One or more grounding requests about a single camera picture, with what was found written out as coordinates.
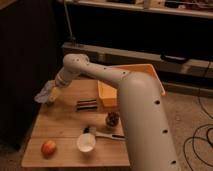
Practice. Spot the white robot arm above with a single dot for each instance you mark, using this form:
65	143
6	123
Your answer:
148	138

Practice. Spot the grey white towel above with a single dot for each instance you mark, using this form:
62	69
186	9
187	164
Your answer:
44	94

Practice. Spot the white handled brush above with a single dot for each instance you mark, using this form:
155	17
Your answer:
97	133

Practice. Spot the glass jar with dark contents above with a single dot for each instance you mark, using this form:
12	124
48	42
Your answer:
112	120

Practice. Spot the black handle on rail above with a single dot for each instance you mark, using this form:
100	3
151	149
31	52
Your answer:
173	59

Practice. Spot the striped dark block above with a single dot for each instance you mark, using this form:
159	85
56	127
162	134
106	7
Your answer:
86	105

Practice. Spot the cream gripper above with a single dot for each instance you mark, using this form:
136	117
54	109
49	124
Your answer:
55	92

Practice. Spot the orange plastic tray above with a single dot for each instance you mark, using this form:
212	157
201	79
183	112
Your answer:
108	94

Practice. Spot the red apple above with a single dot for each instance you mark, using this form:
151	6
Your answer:
48	148

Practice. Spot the grey metal shelf rail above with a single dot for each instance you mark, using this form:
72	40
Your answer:
116	56

